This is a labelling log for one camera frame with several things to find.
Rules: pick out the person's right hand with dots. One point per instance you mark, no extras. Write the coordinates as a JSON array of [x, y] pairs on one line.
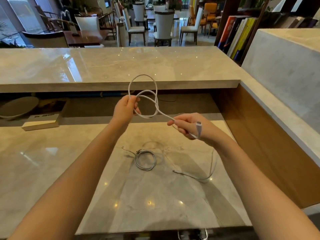
[[200, 127]]

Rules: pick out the person's left hand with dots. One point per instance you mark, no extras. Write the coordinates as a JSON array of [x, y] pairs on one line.
[[123, 111]]

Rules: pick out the person's left fingers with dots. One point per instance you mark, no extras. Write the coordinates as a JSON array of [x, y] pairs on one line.
[[135, 100]]

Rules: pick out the person's right thumb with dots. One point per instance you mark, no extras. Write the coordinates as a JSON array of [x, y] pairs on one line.
[[183, 116]]

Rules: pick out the person's left forearm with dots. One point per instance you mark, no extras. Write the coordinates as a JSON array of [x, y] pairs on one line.
[[75, 177]]

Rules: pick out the person's right forearm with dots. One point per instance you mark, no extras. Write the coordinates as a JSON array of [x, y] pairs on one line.
[[260, 194]]

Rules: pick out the white high-back dining chair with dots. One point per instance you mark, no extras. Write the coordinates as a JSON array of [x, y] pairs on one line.
[[139, 11], [135, 28], [159, 7], [87, 22], [193, 27], [163, 24], [121, 34]]

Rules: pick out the dark wooden table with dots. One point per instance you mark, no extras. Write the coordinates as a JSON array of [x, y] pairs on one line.
[[86, 37]]

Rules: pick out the dark dining table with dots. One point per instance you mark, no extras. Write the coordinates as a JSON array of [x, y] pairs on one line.
[[151, 17]]

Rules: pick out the white thick book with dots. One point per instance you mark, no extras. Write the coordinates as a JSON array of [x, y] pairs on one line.
[[41, 121]]

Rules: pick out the row of colourful books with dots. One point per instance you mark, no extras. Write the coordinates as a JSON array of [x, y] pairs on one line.
[[237, 34]]

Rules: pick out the yellow upholstered chair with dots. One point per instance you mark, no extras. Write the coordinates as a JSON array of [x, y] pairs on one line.
[[193, 15], [210, 9]]

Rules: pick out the dark wooden bookshelf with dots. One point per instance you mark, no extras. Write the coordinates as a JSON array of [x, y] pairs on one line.
[[225, 19]]

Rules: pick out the white curved armchair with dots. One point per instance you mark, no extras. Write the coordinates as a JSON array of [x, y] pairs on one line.
[[46, 38]]

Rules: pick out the dark wooden armchair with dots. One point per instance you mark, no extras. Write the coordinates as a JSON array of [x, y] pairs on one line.
[[50, 21]]

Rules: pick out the grey round plate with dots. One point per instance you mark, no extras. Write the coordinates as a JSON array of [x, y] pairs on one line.
[[17, 107]]

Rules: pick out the black and white device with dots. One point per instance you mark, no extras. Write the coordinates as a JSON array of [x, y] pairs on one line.
[[192, 234]]

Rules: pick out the green potted plant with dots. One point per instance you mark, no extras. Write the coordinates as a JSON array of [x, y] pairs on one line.
[[8, 38]]

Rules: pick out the row of pale books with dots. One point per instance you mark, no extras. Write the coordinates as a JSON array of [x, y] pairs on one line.
[[287, 21]]

